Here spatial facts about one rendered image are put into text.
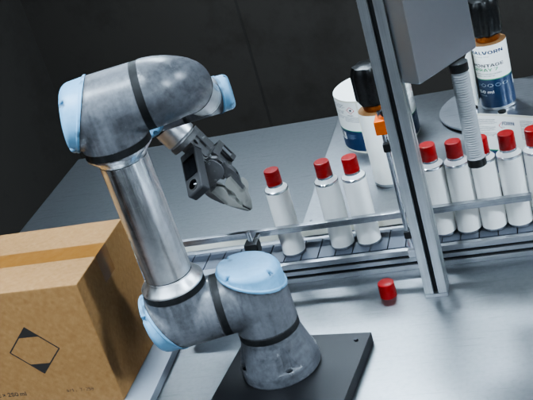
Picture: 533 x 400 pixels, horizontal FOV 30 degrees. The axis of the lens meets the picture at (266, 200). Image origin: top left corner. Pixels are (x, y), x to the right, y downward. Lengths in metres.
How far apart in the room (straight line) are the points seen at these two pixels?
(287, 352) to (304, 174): 0.92
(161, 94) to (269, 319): 0.46
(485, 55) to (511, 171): 0.59
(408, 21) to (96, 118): 0.56
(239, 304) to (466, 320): 0.45
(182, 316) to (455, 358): 0.50
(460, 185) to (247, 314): 0.54
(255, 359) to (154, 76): 0.56
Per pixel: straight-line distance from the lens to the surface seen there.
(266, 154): 2.84
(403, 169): 1.87
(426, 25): 1.78
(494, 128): 2.18
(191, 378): 1.99
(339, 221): 2.09
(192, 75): 1.63
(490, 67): 2.56
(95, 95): 1.61
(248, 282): 1.74
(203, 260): 2.27
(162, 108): 1.60
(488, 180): 2.04
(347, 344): 1.90
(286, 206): 2.12
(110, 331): 1.94
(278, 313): 1.79
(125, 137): 1.62
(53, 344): 1.95
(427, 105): 2.76
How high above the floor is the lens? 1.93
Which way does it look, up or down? 25 degrees down
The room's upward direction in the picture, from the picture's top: 17 degrees counter-clockwise
